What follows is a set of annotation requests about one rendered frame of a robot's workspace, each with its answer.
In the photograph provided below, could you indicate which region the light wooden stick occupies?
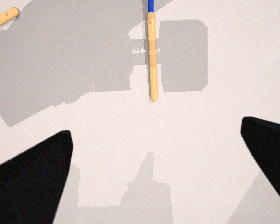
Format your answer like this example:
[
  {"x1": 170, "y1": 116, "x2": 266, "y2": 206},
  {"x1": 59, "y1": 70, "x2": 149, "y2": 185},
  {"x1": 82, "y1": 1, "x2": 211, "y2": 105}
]
[{"x1": 0, "y1": 7, "x2": 20, "y2": 26}]

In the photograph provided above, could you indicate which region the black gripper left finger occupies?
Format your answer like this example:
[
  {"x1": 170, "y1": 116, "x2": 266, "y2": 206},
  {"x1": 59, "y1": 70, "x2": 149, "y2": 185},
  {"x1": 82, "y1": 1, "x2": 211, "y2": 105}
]
[{"x1": 0, "y1": 130, "x2": 73, "y2": 224}]

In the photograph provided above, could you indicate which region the wooden stick with blue string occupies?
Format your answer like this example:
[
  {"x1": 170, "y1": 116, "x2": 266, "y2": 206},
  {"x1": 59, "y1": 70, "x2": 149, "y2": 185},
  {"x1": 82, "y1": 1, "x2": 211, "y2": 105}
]
[{"x1": 147, "y1": 0, "x2": 158, "y2": 101}]

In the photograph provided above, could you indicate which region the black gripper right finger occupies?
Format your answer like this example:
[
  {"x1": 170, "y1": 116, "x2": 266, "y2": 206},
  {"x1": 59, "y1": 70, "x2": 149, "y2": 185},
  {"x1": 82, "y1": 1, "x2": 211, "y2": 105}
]
[{"x1": 241, "y1": 116, "x2": 280, "y2": 196}]

